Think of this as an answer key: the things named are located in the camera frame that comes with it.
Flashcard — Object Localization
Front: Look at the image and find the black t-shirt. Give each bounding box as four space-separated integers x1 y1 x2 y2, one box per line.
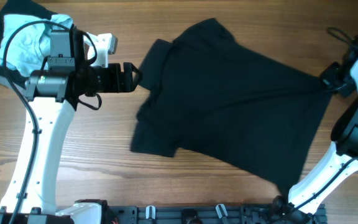
131 19 332 195

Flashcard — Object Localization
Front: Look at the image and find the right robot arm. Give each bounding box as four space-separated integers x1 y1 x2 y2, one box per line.
269 59 358 223

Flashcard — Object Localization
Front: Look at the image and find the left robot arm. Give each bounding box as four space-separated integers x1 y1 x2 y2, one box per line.
0 28 142 223

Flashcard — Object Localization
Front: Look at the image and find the light blue folded garment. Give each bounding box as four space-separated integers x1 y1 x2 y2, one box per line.
0 14 58 77

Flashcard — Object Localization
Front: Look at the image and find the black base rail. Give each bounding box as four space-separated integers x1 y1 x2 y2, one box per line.
73 203 328 224

